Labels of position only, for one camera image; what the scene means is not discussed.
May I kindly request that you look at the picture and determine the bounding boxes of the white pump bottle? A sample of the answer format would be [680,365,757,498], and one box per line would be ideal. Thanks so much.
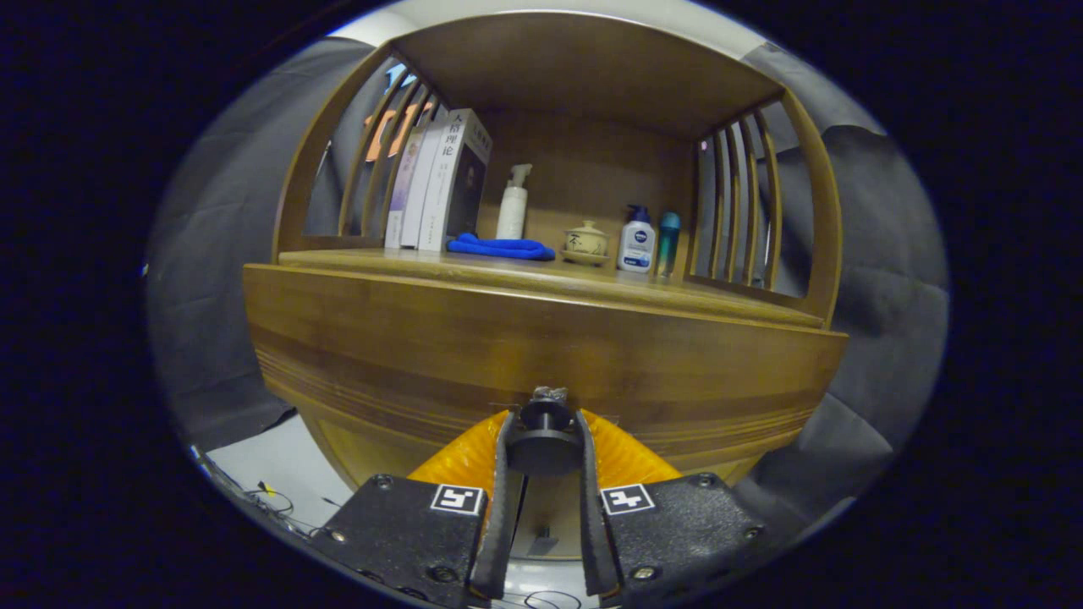
[496,163,534,241]

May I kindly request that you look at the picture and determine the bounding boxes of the wooden cabinet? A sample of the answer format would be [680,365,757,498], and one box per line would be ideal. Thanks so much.
[243,8,849,563]

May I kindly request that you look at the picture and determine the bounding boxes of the teal slim bottle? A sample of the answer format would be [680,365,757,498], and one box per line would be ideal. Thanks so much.
[656,211,682,280]

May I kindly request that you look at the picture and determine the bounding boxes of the thin purple white book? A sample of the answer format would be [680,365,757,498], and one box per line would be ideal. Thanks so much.
[385,127,428,250]

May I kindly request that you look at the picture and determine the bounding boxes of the beige lidded tea cup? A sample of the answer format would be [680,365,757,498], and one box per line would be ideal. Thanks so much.
[560,220,611,267]

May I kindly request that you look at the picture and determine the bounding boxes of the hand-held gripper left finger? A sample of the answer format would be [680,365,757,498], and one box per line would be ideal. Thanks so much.
[309,409,527,608]

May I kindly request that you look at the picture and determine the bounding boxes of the wooden countertop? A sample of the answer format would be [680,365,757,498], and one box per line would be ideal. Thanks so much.
[279,248,826,329]

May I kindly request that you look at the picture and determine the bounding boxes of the white lotion bottle blue cap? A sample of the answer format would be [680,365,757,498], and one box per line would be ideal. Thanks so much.
[617,205,657,273]

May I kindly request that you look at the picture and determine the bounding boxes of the black floor cables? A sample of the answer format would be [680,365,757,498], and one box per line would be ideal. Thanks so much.
[195,444,585,609]

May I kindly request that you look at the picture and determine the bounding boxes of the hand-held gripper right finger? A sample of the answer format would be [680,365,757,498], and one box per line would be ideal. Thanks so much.
[575,409,779,603]

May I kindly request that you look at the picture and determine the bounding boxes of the blue folded cloth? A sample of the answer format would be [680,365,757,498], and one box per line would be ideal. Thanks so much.
[447,233,557,261]

